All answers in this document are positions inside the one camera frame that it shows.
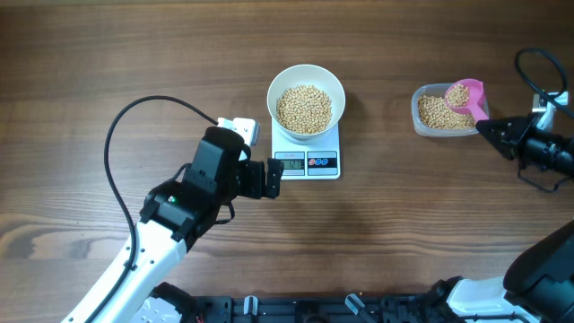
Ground pink plastic scoop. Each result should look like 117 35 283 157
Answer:
446 78 489 121

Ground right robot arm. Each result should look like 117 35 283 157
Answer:
414 113 573 322

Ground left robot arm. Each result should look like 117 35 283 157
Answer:
65 127 283 322

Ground white digital kitchen scale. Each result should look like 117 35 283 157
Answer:
272 122 341 180

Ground soybeans in scoop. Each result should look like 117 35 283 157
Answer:
445 83 470 108

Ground soybeans in bowl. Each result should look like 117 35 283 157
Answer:
276 85 333 135

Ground white bowl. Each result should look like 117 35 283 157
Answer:
266 64 346 141

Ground soybeans in container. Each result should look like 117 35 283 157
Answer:
417 95 474 129

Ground clear plastic container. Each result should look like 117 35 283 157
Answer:
411 83 478 137

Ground right black camera cable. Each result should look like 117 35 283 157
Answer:
514 47 574 120

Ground black camera cable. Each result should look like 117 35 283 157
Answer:
514 47 574 120
83 95 220 323

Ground left black camera cable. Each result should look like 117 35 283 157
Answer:
83 95 220 323

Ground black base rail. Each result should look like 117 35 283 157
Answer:
190 295 428 323

